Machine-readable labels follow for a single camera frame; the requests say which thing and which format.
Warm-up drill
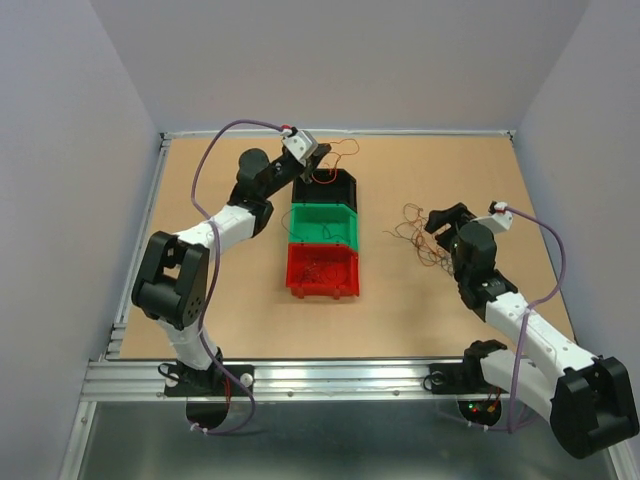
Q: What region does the wire bundle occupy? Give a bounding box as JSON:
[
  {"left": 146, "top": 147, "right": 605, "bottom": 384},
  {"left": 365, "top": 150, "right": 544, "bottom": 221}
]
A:
[{"left": 382, "top": 202, "right": 461, "bottom": 279}]

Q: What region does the orange separated wire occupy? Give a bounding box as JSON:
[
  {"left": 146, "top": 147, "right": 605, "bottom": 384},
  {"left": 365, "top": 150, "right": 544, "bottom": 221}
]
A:
[{"left": 312, "top": 138, "right": 362, "bottom": 185}]

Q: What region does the red plastic bin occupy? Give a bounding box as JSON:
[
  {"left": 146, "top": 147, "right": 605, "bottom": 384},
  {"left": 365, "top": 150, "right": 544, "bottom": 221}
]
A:
[{"left": 285, "top": 243, "right": 360, "bottom": 299}]

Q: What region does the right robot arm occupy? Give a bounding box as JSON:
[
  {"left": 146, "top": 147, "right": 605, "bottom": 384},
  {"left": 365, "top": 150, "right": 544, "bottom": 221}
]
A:
[{"left": 424, "top": 202, "right": 639, "bottom": 459}]

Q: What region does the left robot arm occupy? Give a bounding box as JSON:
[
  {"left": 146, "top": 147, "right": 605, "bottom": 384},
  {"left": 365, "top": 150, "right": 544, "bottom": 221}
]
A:
[{"left": 131, "top": 143, "right": 332, "bottom": 394}]

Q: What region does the black plastic bin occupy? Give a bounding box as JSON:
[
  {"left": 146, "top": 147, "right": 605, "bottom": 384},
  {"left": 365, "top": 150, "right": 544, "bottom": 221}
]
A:
[{"left": 291, "top": 168, "right": 357, "bottom": 212}]

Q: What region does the green plastic bin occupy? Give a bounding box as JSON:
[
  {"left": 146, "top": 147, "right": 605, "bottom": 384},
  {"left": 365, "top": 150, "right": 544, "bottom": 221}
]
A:
[{"left": 288, "top": 203, "right": 359, "bottom": 251}]

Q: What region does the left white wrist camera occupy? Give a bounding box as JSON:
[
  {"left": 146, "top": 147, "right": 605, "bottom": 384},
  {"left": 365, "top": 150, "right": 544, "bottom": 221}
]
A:
[{"left": 280, "top": 125, "right": 318, "bottom": 165}]

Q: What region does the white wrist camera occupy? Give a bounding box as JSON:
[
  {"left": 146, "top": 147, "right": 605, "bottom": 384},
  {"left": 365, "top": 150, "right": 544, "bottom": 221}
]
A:
[
  {"left": 474, "top": 202, "right": 513, "bottom": 235},
  {"left": 280, "top": 125, "right": 318, "bottom": 165}
]

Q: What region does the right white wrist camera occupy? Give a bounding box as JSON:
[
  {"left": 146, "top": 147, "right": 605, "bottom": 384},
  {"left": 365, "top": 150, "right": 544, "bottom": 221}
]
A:
[{"left": 474, "top": 202, "right": 513, "bottom": 235}]

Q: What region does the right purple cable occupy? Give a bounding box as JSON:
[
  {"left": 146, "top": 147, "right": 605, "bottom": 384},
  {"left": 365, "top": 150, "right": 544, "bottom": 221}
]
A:
[{"left": 467, "top": 208, "right": 569, "bottom": 434}]

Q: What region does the purple cable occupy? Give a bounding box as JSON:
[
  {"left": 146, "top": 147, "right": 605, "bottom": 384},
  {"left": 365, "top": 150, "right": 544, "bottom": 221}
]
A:
[
  {"left": 189, "top": 119, "right": 294, "bottom": 438},
  {"left": 467, "top": 208, "right": 569, "bottom": 434}
]

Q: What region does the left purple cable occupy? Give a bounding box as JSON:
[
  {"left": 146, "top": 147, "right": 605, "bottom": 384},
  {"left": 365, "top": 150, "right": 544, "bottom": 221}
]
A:
[{"left": 189, "top": 119, "right": 294, "bottom": 438}]

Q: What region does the aluminium front rail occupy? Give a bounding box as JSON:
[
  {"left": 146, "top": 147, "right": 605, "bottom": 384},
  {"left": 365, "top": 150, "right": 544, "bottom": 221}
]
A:
[{"left": 80, "top": 357, "right": 462, "bottom": 403}]

